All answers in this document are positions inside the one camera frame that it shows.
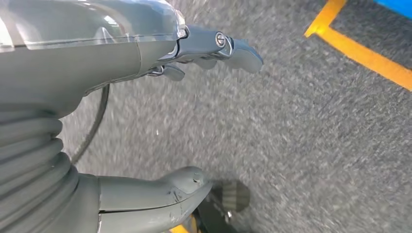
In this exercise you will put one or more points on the blue metal shelf rack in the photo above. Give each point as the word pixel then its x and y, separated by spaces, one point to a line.
pixel 396 4

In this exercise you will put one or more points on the yellow floor tape square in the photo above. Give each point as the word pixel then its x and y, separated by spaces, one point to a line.
pixel 363 54

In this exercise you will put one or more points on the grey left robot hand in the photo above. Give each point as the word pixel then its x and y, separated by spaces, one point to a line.
pixel 80 58

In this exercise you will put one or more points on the black robot foot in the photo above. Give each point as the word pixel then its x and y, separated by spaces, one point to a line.
pixel 231 194

